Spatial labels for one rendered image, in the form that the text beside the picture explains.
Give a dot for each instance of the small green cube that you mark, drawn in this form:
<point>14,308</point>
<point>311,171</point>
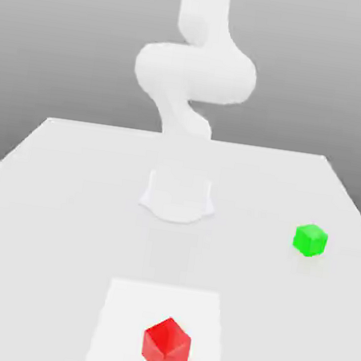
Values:
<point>310,240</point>

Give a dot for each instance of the small red cube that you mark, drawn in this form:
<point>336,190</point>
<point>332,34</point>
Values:
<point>166,346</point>

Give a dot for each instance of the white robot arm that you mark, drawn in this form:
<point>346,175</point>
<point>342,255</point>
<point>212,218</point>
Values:
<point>195,72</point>

